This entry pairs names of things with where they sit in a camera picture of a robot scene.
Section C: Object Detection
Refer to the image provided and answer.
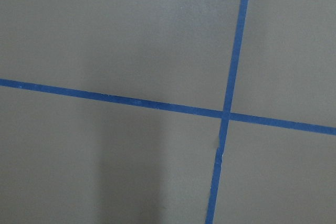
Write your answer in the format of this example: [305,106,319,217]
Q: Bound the blue tape line lengthwise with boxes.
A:
[205,0,249,224]

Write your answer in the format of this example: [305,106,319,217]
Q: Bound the blue tape line crosswise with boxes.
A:
[1,79,335,135]

